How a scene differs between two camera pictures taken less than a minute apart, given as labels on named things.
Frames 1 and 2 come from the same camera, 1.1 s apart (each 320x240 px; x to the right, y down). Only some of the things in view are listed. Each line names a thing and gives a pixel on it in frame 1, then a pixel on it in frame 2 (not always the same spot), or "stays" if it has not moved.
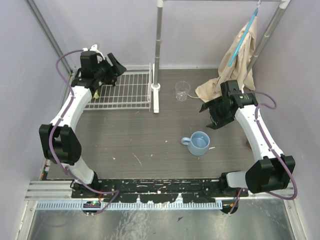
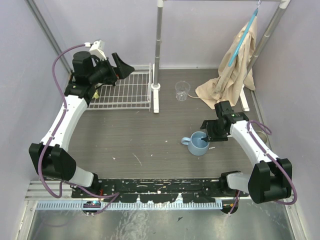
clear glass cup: (182, 88) stays
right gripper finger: (207, 105) → (204, 125)
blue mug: (198, 143) stays
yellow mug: (96, 95) stays
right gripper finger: (216, 125) → (205, 139)
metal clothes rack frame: (156, 86) stays
